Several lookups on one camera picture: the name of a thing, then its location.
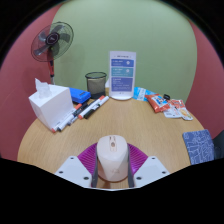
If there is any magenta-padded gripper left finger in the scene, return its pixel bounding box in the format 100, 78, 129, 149
54, 143, 100, 188

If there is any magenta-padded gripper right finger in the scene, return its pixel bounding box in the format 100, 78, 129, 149
126, 143, 171, 188

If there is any beige computer mouse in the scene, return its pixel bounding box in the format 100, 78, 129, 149
95, 134, 130, 183

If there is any blue patterned mouse pad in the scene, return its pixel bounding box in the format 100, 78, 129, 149
182, 129, 216, 166

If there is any white marker red cap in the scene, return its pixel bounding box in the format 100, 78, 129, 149
51, 103, 83, 134
78, 95, 106, 120

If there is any white snack packet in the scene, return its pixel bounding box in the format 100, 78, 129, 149
163, 99, 183, 119

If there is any red-orange snack packet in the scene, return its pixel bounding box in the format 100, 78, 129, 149
144, 93, 170, 114

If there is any white tissue box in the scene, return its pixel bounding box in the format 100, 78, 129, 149
28, 78, 75, 131

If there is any blue whiteboard eraser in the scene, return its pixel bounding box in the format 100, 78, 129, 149
68, 87, 92, 105

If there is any light blue packet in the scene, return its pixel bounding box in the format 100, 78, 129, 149
133, 87, 156, 102

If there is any black mesh pen cup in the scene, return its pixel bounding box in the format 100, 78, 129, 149
84, 71, 108, 100

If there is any clear stand with blue sign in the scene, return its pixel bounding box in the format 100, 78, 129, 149
108, 50, 137, 101

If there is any black standing fan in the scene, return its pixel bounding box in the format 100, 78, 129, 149
30, 21, 75, 86

